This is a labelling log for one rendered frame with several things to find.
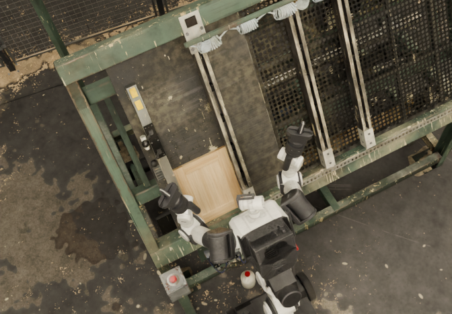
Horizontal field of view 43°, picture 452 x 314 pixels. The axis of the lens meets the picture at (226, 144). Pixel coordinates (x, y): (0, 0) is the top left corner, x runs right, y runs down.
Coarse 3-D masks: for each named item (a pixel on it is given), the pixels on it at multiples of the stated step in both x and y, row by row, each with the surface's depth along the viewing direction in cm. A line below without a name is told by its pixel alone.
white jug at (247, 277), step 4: (244, 272) 386; (248, 272) 382; (252, 272) 387; (244, 276) 384; (248, 276) 382; (252, 276) 385; (244, 280) 385; (248, 280) 384; (252, 280) 385; (244, 284) 390; (248, 284) 387; (252, 284) 391; (248, 288) 396
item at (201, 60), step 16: (192, 32) 268; (192, 48) 270; (208, 48) 261; (208, 64) 281; (208, 80) 289; (208, 96) 292; (224, 112) 296; (224, 128) 300; (224, 144) 310; (240, 160) 311; (240, 176) 316
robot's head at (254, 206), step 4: (256, 196) 273; (260, 196) 272; (244, 200) 273; (248, 200) 273; (252, 200) 271; (256, 200) 271; (260, 200) 270; (244, 204) 273; (248, 204) 272; (252, 204) 271; (256, 204) 271; (260, 204) 270; (244, 208) 274; (248, 208) 274; (252, 208) 274; (256, 208) 272; (260, 208) 272; (248, 212) 277; (252, 212) 275; (256, 212) 276
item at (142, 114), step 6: (132, 84) 277; (126, 90) 277; (138, 90) 278; (138, 96) 279; (132, 102) 280; (144, 108) 283; (138, 114) 283; (144, 114) 284; (144, 120) 285; (150, 120) 286; (150, 144) 295; (162, 162) 299; (168, 162) 300; (162, 168) 300; (168, 168) 301; (168, 174) 303; (168, 180) 305; (174, 180) 306; (180, 192) 310
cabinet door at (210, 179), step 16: (192, 160) 309; (208, 160) 310; (224, 160) 314; (176, 176) 308; (192, 176) 312; (208, 176) 315; (224, 176) 319; (192, 192) 316; (208, 192) 320; (224, 192) 323; (240, 192) 327; (208, 208) 324; (224, 208) 328
